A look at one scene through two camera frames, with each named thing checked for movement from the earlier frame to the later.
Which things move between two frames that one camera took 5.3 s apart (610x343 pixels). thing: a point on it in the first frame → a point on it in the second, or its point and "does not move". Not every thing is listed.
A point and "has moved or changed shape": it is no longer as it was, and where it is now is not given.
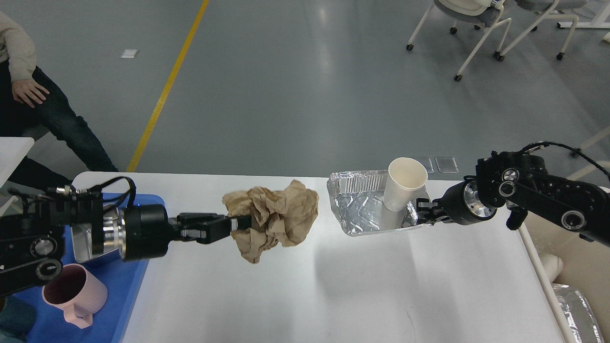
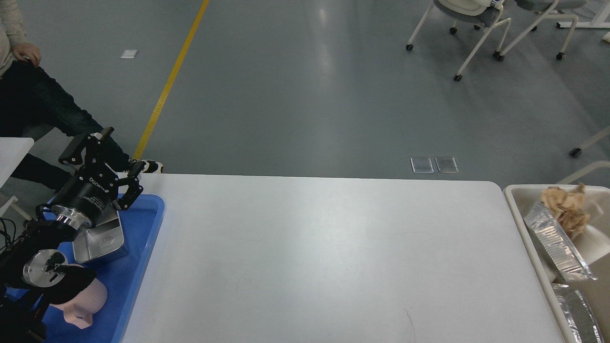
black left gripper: x=144 y=231 → x=90 y=192
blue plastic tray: x=48 y=324 does not move
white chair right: x=549 y=9 does not move
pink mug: x=76 y=292 does not move
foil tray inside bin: x=579 y=314 does not move
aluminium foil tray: x=359 y=197 → x=560 y=247
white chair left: x=485 y=14 does not move
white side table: x=13 y=150 does not move
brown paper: x=281 y=216 has moved or changed shape
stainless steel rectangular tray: x=82 y=239 does not move
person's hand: x=22 y=89 → x=27 y=52
